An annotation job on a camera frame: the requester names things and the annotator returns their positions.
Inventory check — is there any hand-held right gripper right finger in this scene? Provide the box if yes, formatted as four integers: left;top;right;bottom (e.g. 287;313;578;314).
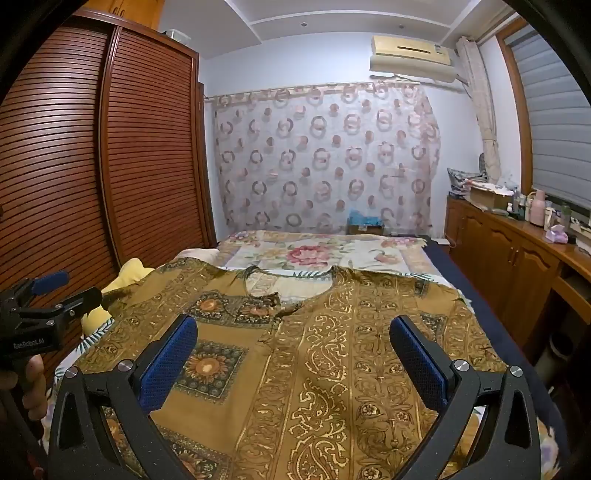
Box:
389;315;542;480

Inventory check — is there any brown patterned shirt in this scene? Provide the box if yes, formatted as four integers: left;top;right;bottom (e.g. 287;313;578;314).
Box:
65;257;509;480

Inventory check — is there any wooden sideboard cabinet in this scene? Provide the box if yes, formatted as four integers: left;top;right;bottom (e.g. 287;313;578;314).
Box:
445;196;591;365

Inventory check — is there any floral fabric bag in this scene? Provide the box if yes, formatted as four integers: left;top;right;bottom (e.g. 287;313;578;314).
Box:
447;167;485;192

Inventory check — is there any wooden overhead cabinet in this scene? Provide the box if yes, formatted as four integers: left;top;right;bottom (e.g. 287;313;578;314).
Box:
81;0;166;33

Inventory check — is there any brown slatted wooden wardrobe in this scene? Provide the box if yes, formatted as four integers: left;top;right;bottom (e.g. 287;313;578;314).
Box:
0;9;218;384

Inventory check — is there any palm leaf printed cloth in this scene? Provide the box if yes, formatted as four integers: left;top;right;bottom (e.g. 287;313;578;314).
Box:
53;264;474;386

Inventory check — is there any beige tied window curtain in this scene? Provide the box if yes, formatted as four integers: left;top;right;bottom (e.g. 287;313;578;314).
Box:
456;37;504;185

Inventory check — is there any pale pink pillow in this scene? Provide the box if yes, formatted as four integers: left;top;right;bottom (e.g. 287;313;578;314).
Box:
178;248;220;265

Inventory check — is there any grey window blind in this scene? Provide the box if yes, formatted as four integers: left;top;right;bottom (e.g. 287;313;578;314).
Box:
503;25;591;217

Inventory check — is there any blue crumpled cloth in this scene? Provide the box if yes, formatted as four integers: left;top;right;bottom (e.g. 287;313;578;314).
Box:
348;210;384;227

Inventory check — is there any pink thermos flask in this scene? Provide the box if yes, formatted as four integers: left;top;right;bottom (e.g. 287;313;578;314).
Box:
529;189;548;227

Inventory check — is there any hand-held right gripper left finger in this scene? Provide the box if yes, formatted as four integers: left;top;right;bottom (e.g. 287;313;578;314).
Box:
48;315;199;480

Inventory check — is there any sheer ring-patterned curtain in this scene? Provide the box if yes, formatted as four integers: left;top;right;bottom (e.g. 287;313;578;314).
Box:
210;80;441;234

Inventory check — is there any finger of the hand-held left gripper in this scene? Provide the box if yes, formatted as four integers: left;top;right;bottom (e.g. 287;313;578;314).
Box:
0;271;70;306
28;287;103;324

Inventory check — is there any navy bed sheet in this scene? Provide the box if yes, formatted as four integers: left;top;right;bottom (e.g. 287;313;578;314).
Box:
422;240;568;462

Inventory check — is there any grey trash bin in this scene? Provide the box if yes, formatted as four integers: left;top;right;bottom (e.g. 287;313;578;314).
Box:
536;330;575;388

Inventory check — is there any beige wall air conditioner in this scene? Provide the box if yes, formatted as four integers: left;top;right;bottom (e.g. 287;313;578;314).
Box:
369;34;469;86

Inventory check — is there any person's left hand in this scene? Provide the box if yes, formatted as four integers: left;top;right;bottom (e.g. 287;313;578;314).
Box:
17;354;47;439

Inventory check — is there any wooden window frame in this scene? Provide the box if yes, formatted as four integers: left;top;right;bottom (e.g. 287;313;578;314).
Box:
496;16;539;197

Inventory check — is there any open cardboard box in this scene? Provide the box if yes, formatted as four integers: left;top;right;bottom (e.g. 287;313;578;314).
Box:
468;185;513;210

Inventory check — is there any floral rose blanket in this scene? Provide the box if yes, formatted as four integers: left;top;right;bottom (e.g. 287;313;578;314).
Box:
217;230;476;315

